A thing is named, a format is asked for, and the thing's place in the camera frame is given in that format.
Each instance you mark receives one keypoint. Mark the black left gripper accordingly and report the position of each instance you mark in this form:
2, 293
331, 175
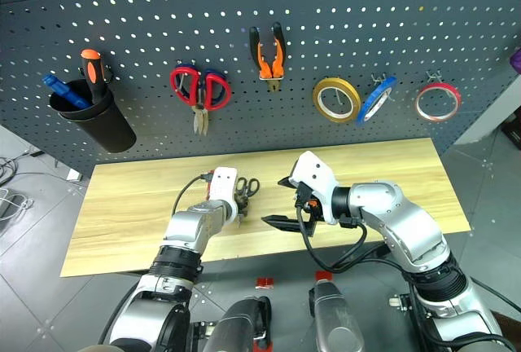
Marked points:
207, 185

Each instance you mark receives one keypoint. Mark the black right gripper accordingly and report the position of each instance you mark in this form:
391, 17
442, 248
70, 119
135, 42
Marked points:
309, 209

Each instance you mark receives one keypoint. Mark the black scissors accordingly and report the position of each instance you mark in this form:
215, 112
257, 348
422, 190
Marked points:
248, 186

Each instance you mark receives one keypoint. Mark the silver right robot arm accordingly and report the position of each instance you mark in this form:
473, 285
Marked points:
403, 221

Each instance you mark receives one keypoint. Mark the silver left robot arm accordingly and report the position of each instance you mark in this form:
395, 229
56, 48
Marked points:
183, 230

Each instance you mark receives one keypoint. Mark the red floor tape mark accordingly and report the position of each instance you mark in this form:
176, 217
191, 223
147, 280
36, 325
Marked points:
264, 282
324, 275

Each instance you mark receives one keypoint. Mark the yellow tape roll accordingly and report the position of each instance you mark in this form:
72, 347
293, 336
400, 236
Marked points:
321, 107

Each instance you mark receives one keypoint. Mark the metal pegboard hook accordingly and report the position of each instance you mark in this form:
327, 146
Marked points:
336, 97
376, 80
434, 76

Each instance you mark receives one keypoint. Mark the blue tape roll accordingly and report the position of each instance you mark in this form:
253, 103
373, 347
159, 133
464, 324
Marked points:
372, 103

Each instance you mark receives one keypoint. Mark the red tape roll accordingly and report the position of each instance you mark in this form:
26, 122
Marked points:
423, 112

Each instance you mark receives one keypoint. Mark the black rounded robot shape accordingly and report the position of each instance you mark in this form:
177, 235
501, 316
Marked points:
240, 323

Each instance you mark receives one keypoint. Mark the red blue scissors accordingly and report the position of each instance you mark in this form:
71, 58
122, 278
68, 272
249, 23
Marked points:
211, 93

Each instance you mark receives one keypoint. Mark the grey rounded robot shape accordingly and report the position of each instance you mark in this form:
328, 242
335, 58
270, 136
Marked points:
335, 319

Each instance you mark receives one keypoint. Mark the orange black pliers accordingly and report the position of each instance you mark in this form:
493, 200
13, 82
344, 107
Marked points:
266, 64

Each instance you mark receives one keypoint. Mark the black cup holder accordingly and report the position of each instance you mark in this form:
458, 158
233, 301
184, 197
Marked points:
102, 126

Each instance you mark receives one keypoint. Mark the orange black screwdriver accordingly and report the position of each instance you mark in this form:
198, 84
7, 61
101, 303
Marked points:
93, 73

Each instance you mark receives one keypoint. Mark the blue marker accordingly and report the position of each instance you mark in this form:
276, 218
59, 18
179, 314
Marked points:
67, 91

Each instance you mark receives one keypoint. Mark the purple object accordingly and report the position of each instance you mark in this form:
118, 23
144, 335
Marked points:
516, 60

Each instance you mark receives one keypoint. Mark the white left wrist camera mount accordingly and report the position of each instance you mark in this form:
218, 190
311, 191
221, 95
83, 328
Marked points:
223, 189

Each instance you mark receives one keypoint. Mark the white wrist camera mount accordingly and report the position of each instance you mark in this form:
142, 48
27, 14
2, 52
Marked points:
223, 189
315, 172

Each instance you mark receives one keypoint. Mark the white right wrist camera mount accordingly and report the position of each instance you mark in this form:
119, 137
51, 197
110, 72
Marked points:
315, 172

